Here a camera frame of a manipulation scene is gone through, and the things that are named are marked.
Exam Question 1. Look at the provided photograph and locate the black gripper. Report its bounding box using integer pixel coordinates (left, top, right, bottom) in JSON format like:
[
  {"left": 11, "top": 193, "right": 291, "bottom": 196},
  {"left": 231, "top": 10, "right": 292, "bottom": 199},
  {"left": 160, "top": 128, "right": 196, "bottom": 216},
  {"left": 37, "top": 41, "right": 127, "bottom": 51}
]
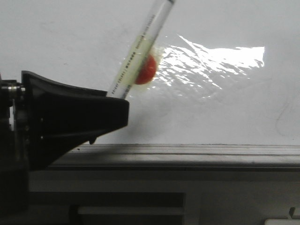
[{"left": 0, "top": 71, "right": 129, "bottom": 220}]

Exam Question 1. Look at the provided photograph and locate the white black whiteboard marker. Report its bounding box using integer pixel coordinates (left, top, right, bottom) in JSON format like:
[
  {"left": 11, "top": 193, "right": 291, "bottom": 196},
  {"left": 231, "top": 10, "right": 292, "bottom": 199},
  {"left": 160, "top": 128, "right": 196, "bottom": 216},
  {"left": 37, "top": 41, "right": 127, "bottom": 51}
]
[{"left": 106, "top": 0, "right": 175, "bottom": 99}]

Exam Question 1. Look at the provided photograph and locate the white whiteboard surface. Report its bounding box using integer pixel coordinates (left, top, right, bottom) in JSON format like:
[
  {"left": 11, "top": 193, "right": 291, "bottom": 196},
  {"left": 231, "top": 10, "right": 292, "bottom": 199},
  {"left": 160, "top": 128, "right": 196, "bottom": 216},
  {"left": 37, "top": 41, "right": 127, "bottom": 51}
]
[{"left": 0, "top": 0, "right": 300, "bottom": 145}]

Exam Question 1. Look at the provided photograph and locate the white box bottom right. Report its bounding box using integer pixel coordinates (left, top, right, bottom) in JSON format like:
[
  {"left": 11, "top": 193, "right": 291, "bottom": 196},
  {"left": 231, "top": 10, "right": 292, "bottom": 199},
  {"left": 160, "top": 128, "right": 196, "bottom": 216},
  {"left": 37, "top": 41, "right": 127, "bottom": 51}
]
[{"left": 264, "top": 219, "right": 300, "bottom": 225}]

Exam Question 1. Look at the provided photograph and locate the grey aluminium whiteboard frame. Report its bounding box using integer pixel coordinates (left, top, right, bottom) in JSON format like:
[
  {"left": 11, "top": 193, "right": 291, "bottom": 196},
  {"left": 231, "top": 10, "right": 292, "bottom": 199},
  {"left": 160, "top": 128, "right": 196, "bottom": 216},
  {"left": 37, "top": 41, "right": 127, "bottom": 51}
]
[{"left": 48, "top": 144, "right": 300, "bottom": 170}]

